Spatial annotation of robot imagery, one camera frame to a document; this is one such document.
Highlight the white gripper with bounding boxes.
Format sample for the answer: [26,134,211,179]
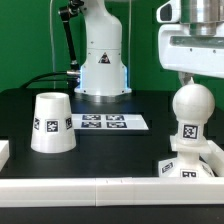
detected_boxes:
[158,23,224,86]

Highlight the white lamp bulb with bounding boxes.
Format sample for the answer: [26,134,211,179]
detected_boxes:
[172,84,215,145]

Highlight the white lamp base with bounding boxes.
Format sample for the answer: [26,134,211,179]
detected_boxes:
[158,135,214,178]

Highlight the white lamp shade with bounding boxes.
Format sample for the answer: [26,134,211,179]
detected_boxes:
[31,92,76,153]

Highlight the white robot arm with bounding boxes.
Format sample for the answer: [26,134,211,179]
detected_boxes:
[74,0,224,102]

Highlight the white marker sheet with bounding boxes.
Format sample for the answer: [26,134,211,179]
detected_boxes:
[72,114,148,130]

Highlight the white front fence bar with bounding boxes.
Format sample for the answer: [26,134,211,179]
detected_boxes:
[0,177,224,207]

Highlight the white left fence bar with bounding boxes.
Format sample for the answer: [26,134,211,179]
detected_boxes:
[0,140,10,171]

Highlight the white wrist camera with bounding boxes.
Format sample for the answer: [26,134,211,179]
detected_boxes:
[156,0,181,23]

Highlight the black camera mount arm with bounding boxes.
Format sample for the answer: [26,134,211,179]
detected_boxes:
[58,0,85,72]

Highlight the black cable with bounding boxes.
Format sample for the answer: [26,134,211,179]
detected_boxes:
[19,69,82,90]

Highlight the white hanging cable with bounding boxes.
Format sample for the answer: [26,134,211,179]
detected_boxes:
[49,0,57,90]

